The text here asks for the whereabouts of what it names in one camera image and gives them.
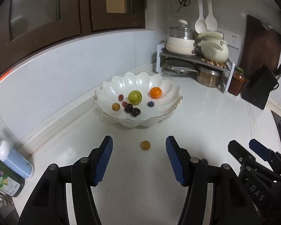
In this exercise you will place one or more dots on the green dish soap bottle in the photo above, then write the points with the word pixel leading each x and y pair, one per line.
pixel 10 182

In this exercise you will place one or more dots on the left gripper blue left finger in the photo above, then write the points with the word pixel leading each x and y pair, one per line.
pixel 101 159

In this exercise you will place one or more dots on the black knife block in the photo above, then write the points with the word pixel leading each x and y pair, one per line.
pixel 262 83

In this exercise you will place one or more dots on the small chrome faucet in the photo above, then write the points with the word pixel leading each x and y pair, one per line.
pixel 6 200

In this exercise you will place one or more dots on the metal counter shelf rack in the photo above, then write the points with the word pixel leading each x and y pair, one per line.
pixel 227 68

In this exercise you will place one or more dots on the cream pot with glass lid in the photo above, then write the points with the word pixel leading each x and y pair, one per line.
pixel 182 40

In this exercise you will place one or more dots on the yellow longan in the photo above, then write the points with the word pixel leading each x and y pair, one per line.
pixel 145 145
pixel 115 106

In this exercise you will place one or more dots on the dark wooden window frame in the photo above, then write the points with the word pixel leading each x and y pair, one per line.
pixel 29 26

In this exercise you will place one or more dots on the dark plum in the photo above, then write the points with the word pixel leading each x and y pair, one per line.
pixel 128 108
pixel 135 112

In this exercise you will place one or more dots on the white wall power outlets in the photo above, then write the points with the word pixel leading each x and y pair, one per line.
pixel 232 39

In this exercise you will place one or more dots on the blueberry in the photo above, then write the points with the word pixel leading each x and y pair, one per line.
pixel 150 104
pixel 205 161

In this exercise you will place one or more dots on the white rice spoon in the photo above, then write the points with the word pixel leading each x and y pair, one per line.
pixel 200 24
pixel 211 22

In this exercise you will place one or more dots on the dark wooden cutting board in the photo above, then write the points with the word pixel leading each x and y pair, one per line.
pixel 261 47

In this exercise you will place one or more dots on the black scissors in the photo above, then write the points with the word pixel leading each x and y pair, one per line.
pixel 177 5

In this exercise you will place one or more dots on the stainless steel pot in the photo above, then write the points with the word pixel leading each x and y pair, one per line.
pixel 208 76

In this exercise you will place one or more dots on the green apple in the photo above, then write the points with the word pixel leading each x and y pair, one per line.
pixel 135 97

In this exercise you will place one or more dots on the white rice spoon left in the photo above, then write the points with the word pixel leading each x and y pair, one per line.
pixel 200 24

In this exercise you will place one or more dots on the white scalloped fruit bowl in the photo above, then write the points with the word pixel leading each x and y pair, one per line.
pixel 164 106

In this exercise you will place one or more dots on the glass jar of sauce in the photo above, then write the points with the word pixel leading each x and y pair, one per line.
pixel 237 81

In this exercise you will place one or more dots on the white rice spoon right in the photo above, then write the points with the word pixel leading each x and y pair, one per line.
pixel 211 22

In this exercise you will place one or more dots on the cream ceramic kettle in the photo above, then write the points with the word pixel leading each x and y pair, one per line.
pixel 213 47

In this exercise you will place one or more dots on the white pump lotion bottle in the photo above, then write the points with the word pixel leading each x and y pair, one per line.
pixel 15 161

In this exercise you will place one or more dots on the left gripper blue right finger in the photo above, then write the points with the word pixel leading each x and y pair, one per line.
pixel 177 159

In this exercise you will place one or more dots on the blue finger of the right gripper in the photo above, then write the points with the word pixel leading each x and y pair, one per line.
pixel 265 153
pixel 239 152

